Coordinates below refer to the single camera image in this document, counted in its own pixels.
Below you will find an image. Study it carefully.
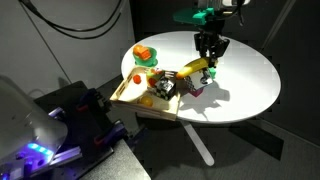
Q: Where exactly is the orange wooden block in bowl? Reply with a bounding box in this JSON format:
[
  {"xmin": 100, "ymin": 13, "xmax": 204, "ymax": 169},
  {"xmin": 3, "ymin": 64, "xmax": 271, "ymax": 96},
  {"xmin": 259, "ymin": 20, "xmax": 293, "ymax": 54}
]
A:
[{"xmin": 139, "ymin": 47, "xmax": 151, "ymax": 60}]

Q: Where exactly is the yellow toy lemon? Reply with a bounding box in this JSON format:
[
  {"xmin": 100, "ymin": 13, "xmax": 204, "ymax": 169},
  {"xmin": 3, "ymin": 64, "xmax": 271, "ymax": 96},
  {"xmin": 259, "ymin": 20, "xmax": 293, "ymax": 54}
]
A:
[{"xmin": 139, "ymin": 96, "xmax": 153, "ymax": 107}]

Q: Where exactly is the wooden tray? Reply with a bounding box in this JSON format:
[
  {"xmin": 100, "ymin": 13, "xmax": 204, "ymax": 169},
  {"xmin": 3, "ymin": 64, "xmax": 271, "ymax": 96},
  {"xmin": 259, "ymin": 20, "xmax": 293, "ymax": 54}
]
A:
[{"xmin": 110, "ymin": 66, "xmax": 180, "ymax": 121}]

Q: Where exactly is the round white table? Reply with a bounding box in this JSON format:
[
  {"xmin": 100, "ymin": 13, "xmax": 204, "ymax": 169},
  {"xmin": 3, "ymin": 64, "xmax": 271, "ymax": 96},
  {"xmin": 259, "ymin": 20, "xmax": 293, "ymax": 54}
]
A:
[{"xmin": 120, "ymin": 30, "xmax": 282, "ymax": 167}]

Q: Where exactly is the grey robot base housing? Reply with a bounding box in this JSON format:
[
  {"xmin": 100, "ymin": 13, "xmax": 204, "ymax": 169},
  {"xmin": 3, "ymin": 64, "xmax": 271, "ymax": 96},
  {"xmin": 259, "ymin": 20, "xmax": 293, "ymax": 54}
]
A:
[{"xmin": 0, "ymin": 75, "xmax": 68, "ymax": 178}]

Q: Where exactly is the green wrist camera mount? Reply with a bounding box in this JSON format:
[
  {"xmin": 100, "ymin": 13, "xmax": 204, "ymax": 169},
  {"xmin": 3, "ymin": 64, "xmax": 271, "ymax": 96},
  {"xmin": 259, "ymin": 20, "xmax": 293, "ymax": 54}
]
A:
[{"xmin": 173, "ymin": 8, "xmax": 214, "ymax": 25}]

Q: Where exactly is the purple orange clamp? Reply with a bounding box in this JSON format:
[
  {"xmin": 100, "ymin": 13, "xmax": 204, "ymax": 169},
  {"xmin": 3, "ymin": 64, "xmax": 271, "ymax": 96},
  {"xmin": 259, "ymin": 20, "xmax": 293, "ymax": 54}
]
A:
[{"xmin": 94, "ymin": 121, "xmax": 127, "ymax": 146}]

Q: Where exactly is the green translucent block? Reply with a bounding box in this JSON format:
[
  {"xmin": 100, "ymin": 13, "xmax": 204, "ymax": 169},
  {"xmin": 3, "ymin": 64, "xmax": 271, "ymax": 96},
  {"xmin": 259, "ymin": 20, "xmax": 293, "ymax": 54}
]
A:
[{"xmin": 209, "ymin": 67, "xmax": 216, "ymax": 79}]

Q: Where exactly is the black hanging cable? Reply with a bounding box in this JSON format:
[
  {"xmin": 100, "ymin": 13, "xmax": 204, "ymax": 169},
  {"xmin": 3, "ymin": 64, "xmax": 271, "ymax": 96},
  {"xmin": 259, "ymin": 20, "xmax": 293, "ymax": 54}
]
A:
[{"xmin": 18, "ymin": 0, "xmax": 128, "ymax": 40}]

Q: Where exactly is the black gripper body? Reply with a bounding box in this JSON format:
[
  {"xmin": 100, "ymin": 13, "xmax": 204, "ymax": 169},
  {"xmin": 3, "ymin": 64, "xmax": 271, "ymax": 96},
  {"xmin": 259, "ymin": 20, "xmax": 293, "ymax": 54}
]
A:
[{"xmin": 199, "ymin": 20, "xmax": 225, "ymax": 40}]

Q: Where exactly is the white dog picture block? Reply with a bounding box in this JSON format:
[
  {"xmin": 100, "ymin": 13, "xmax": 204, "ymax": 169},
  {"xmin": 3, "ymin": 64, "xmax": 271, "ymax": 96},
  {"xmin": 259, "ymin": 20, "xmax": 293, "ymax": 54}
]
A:
[{"xmin": 184, "ymin": 70, "xmax": 213, "ymax": 91}]

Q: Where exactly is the orange toy fruit in bowl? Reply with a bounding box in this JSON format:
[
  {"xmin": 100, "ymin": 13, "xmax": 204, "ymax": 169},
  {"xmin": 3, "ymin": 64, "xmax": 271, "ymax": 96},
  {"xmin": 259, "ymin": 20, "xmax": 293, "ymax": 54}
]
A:
[{"xmin": 133, "ymin": 44, "xmax": 143, "ymax": 55}]

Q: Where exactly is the colourful toy box in tray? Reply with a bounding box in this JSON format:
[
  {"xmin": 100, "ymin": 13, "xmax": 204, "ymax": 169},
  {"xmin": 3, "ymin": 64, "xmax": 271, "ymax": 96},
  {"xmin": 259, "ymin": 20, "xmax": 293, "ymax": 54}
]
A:
[{"xmin": 146, "ymin": 68, "xmax": 164, "ymax": 87}]

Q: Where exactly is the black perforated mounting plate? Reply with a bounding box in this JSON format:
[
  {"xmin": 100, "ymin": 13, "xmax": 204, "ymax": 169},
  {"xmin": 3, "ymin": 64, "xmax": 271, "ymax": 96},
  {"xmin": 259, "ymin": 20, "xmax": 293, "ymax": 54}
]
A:
[{"xmin": 34, "ymin": 81, "xmax": 119, "ymax": 164}]

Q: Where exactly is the black white checkered block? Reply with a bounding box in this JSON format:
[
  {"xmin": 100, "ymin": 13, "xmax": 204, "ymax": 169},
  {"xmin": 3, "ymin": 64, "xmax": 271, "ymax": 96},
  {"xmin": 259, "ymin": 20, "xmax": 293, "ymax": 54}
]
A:
[{"xmin": 155, "ymin": 78, "xmax": 176, "ymax": 101}]

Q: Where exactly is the pink block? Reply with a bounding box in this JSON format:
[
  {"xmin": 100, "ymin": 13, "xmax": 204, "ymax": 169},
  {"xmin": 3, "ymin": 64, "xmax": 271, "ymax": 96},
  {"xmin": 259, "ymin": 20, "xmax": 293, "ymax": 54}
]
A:
[{"xmin": 190, "ymin": 88, "xmax": 203, "ymax": 97}]

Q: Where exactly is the small red toy ball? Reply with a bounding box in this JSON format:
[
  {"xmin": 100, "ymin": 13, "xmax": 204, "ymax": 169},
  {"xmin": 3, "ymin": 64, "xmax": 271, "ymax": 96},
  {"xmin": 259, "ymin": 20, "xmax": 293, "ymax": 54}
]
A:
[{"xmin": 133, "ymin": 75, "xmax": 141, "ymax": 84}]

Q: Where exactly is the yellow toy banana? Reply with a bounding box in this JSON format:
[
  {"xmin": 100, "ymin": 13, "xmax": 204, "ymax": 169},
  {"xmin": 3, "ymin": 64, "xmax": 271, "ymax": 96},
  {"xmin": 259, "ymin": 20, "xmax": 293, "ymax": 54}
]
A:
[{"xmin": 176, "ymin": 57, "xmax": 218, "ymax": 79}]

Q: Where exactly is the green plastic bowl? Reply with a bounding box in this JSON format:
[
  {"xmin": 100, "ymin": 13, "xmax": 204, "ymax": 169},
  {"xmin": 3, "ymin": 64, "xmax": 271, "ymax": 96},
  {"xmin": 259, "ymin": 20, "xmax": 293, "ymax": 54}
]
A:
[{"xmin": 133, "ymin": 45, "xmax": 157, "ymax": 67}]

